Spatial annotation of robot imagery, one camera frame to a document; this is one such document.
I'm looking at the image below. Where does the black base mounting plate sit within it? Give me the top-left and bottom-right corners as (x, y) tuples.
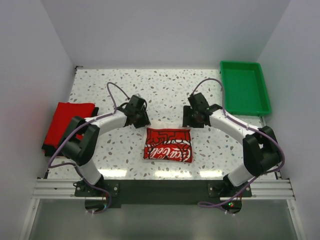
(73, 179), (252, 214)

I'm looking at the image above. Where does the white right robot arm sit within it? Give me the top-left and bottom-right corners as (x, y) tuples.
(182, 93), (285, 197)

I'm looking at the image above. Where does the green plastic tray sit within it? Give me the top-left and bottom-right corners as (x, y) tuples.
(220, 60), (272, 117)

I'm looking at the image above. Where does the aluminium rail frame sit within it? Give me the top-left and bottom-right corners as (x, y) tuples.
(18, 119), (308, 240)

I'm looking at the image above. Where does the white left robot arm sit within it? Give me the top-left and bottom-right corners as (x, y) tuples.
(58, 95), (150, 197)

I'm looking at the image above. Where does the white t shirt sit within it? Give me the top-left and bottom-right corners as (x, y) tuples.
(143, 121), (193, 164)

